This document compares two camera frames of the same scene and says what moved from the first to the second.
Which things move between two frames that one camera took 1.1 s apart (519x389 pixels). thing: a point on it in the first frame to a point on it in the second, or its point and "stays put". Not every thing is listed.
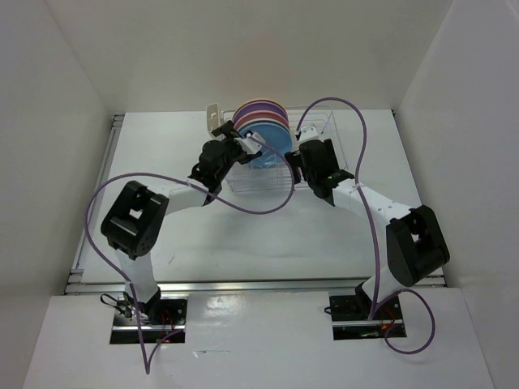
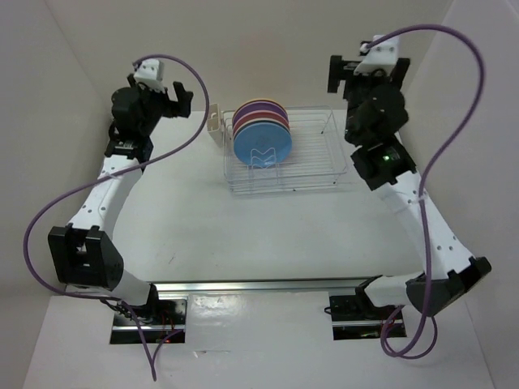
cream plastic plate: x=258 y=119 stays put
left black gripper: x=242 y=157 to x=172 y=109
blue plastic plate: x=275 y=135 stays put
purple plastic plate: x=260 y=105 stays put
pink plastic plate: x=260 y=114 stays put
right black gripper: x=294 y=163 to x=344 y=70
